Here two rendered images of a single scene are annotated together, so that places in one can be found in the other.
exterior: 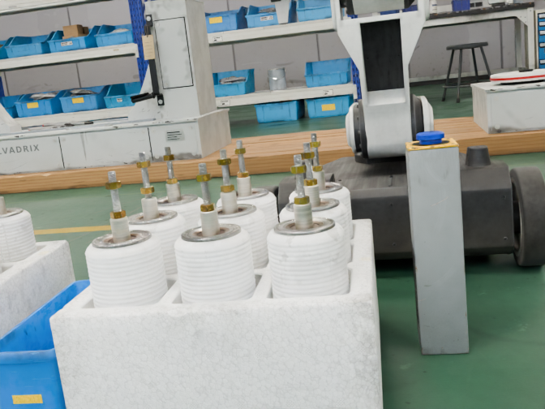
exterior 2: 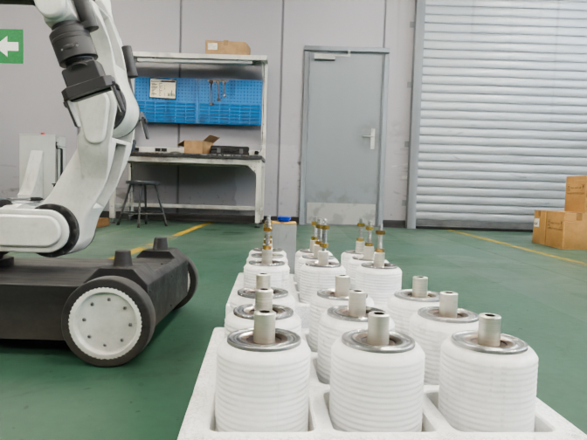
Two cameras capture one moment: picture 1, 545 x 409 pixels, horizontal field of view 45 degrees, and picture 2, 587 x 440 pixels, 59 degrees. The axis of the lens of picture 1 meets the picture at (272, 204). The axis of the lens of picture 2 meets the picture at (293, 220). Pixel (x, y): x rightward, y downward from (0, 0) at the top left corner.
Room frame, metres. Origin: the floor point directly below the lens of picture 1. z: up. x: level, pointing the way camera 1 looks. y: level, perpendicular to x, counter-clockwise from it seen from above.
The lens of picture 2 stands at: (1.22, 1.21, 0.40)
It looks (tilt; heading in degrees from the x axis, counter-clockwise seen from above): 3 degrees down; 258
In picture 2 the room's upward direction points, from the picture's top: 2 degrees clockwise
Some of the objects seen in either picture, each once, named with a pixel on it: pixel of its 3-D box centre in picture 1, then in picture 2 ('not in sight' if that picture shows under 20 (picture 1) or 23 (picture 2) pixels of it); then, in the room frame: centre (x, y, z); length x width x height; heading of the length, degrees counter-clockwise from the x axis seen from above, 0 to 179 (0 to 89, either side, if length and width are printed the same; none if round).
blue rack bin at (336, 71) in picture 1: (328, 72); not in sight; (5.73, -0.61, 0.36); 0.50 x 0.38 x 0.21; 168
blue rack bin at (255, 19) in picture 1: (272, 15); not in sight; (5.82, -0.18, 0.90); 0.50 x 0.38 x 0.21; 167
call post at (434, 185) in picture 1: (436, 247); (281, 276); (0.94, -0.24, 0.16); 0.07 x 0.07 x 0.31; 80
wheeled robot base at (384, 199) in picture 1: (391, 162); (55, 260); (1.56, -0.30, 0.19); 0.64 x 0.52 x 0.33; 168
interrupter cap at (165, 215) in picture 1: (152, 217); (323, 264); (0.93, 0.18, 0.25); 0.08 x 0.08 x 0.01
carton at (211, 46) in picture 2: not in sight; (228, 51); (0.77, -4.75, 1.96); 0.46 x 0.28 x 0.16; 164
